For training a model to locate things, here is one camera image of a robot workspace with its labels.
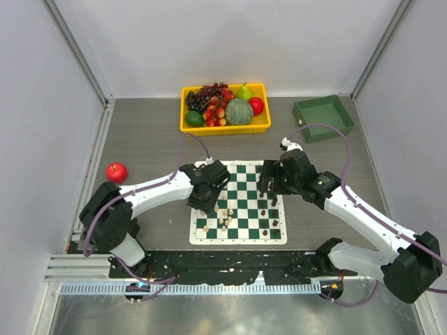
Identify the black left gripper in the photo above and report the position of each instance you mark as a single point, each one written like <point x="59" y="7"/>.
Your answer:
<point x="207" y="206"/>

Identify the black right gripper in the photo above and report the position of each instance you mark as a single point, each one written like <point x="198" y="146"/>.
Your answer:
<point x="270" y="168"/>

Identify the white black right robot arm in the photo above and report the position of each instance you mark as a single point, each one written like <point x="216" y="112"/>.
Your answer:
<point x="405" y="262"/>

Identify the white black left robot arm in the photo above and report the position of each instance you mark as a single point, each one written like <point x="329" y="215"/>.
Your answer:
<point x="110" y="216"/>

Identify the green white chess mat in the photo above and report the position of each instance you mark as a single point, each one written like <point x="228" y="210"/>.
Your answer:
<point x="237" y="219"/>

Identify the yellow plastic fruit tray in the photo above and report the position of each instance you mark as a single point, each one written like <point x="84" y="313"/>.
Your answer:
<point x="259" y="124"/>

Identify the green lime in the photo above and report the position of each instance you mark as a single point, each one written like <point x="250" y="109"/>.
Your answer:
<point x="194" y="119"/>

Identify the red apple in tray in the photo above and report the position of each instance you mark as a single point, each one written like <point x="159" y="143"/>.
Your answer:
<point x="257" y="105"/>

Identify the green melon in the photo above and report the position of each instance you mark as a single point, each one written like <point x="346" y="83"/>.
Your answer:
<point x="239" y="112"/>

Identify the red cherries cluster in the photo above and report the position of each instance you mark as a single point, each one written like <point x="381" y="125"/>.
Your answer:
<point x="215" y="113"/>

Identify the green pear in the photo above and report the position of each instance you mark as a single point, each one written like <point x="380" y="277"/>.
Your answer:
<point x="245" y="93"/>

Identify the dark purple grape bunch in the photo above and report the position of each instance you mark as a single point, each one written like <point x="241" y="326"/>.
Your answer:
<point x="217" y="94"/>

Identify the green square box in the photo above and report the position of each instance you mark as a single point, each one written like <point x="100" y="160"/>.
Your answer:
<point x="328" y="110"/>

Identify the red apple on table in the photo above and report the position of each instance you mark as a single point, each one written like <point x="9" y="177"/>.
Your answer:
<point x="116" y="172"/>

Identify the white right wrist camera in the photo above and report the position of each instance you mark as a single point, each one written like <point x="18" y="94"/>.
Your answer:
<point x="287" y="145"/>

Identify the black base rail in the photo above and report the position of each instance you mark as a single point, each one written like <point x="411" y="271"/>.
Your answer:
<point x="236" y="267"/>

